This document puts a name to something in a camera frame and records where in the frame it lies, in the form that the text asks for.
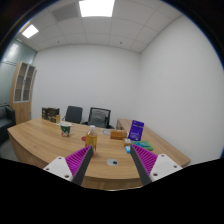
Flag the black sofa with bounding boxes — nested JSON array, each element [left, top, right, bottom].
[[0, 105, 16, 145]]

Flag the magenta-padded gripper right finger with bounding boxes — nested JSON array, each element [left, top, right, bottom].
[[129, 143, 184, 186]]

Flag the grey mesh office chair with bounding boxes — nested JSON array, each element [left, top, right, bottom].
[[83, 107, 114, 129]]

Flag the large square ceiling light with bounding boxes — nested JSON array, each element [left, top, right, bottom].
[[78, 0, 116, 18]]

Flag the grey ceiling air vent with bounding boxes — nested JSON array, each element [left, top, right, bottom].
[[51, 2, 81, 23]]

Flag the black office chair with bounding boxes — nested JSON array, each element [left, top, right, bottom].
[[62, 105, 84, 125]]

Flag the orange-brown cardboard box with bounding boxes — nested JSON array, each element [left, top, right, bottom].
[[109, 129, 129, 140]]

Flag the green flat box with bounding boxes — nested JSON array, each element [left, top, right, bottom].
[[132, 140, 154, 152]]

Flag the wooden glass-door cabinet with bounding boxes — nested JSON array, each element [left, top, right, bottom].
[[9, 60, 38, 126]]

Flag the green and white mug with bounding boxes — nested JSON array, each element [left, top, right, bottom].
[[59, 121, 74, 138]]

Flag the purple upright package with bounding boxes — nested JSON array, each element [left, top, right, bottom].
[[127, 119, 145, 142]]

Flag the small ceiling light panel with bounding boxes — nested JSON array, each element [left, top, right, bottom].
[[21, 23, 40, 39]]

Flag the round silver cable grommet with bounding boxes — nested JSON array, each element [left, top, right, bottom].
[[106, 158, 120, 167]]

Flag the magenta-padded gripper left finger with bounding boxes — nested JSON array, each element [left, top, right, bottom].
[[43, 144, 95, 187]]

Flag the dark brown carton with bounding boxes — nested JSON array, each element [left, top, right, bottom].
[[41, 107, 62, 124]]

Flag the yellow-labelled drink bottle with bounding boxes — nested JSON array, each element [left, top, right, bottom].
[[84, 125, 99, 157]]

